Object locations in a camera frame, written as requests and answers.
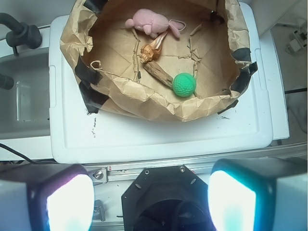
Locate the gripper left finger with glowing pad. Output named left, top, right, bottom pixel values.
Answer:
left=0, top=164, right=94, bottom=231

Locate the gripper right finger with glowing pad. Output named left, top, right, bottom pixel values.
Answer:
left=207, top=157, right=308, bottom=231

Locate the orange spiral sea shell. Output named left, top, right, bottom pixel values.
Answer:
left=140, top=31, right=168, bottom=63

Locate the green dimpled foam ball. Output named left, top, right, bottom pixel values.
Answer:
left=172, top=73, right=197, bottom=97

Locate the dark grey pipe fixture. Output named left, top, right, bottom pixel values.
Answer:
left=0, top=13, right=42, bottom=57

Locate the crumpled brown paper bag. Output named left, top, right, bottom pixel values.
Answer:
left=60, top=0, right=257, bottom=122

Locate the brown wooden stick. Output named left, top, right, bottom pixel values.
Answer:
left=143, top=61, right=173, bottom=89

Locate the pink plush mouse toy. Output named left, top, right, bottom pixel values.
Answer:
left=125, top=9, right=186, bottom=39

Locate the metal corner bracket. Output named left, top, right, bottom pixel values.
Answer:
left=93, top=200, right=106, bottom=222

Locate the aluminium extrusion rail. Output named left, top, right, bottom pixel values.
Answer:
left=84, top=157, right=215, bottom=185

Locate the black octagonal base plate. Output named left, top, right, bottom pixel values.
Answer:
left=121, top=166, right=215, bottom=231

